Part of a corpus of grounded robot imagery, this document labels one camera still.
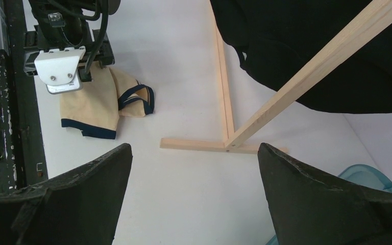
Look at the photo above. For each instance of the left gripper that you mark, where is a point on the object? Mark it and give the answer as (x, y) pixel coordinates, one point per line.
(45, 38)

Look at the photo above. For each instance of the wooden clothes rack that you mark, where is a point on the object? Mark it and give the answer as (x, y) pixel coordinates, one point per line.
(370, 22)

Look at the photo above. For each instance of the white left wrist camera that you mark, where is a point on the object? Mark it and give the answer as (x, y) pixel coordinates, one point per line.
(58, 69)

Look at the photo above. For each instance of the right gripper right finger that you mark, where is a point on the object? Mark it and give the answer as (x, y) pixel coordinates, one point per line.
(310, 206)

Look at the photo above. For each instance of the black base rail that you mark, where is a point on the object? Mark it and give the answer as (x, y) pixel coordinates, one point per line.
(22, 156)

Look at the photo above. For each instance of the teal plastic basket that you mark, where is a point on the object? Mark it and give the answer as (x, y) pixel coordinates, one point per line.
(367, 176)

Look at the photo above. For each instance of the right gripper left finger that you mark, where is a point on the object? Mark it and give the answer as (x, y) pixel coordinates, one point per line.
(81, 206)

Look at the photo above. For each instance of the beige underwear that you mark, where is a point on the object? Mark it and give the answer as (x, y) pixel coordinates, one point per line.
(96, 109)

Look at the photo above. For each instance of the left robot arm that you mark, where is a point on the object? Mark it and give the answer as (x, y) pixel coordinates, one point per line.
(63, 25)

